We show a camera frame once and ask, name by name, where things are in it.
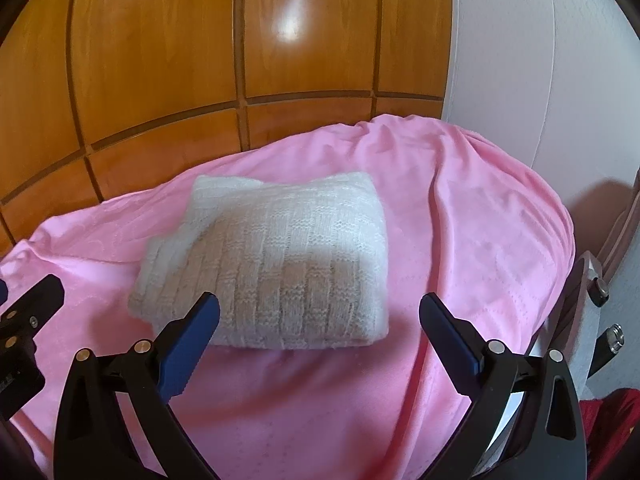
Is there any red cloth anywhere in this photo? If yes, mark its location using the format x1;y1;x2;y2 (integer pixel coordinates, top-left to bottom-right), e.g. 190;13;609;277
580;387;640;480

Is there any white knit sweater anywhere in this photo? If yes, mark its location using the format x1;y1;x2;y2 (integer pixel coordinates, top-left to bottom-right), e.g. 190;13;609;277
127;171;391;351

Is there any pink blanket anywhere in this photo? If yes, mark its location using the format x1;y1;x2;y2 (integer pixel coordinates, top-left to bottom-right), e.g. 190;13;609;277
0;114;576;480

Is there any wooden wardrobe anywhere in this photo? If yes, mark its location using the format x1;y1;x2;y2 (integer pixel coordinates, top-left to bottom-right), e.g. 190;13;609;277
0;0;456;256

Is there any metal frame with knobs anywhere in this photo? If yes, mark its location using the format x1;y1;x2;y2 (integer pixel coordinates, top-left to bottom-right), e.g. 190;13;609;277
542;255;626;381

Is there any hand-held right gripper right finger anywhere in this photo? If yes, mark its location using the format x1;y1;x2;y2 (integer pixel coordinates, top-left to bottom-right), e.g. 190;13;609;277
420;292;587;480

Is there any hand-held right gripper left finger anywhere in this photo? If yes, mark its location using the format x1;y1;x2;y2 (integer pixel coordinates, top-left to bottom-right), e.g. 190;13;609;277
54;291;222;480

